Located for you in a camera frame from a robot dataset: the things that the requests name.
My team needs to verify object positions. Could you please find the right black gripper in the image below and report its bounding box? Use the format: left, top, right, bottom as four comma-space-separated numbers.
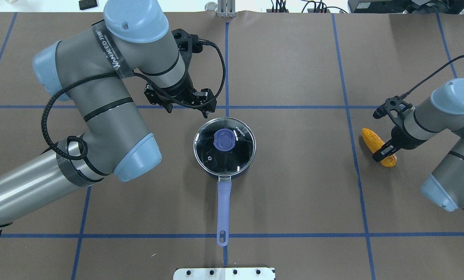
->
372, 126, 414, 163

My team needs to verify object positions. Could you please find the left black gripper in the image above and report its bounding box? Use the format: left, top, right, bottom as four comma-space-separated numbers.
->
144, 76, 214, 119

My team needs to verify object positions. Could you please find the yellow corn cob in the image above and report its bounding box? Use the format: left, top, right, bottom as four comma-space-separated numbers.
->
362, 128, 397, 167

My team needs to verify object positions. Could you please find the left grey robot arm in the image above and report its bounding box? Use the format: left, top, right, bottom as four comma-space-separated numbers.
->
0, 0, 217, 230

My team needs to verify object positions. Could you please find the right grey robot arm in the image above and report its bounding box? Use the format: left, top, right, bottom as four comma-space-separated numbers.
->
373, 78, 464, 212

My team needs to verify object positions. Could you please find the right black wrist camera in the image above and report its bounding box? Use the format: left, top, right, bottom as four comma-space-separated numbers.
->
373, 94, 413, 119

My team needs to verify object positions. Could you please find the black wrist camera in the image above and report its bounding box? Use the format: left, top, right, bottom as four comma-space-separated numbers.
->
373, 94, 413, 119
172, 29, 202, 54

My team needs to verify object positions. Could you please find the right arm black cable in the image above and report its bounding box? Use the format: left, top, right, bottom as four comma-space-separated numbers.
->
399, 55, 464, 100

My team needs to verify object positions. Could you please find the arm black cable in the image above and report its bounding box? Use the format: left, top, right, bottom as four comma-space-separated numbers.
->
399, 55, 464, 100
41, 37, 226, 161

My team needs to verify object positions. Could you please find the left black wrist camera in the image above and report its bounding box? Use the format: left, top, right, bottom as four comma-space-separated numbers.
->
172, 29, 202, 54

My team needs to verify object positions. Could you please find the dark blue pot purple handle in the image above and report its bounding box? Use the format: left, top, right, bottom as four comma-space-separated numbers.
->
209, 174, 233, 247

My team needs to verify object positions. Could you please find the aluminium frame post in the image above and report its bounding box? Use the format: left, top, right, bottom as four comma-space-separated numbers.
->
217, 0, 237, 18

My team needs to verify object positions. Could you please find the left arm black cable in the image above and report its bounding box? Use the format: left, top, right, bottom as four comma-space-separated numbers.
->
41, 37, 226, 161

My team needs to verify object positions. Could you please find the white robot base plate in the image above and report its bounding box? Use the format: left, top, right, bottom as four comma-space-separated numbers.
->
173, 267, 276, 280

